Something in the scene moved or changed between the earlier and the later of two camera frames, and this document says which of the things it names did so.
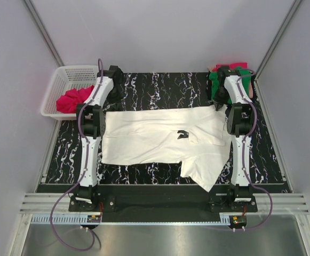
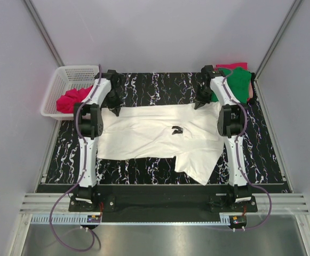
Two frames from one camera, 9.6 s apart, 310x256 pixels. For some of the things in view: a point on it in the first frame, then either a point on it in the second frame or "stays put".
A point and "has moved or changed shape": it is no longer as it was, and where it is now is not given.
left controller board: x=94 y=218 stays put
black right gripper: x=218 y=101 -> x=200 y=100
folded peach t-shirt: x=251 y=90 stays put
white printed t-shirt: x=197 y=137 has moved or changed shape
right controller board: x=238 y=220 stays put
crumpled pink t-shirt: x=67 y=103 stays put
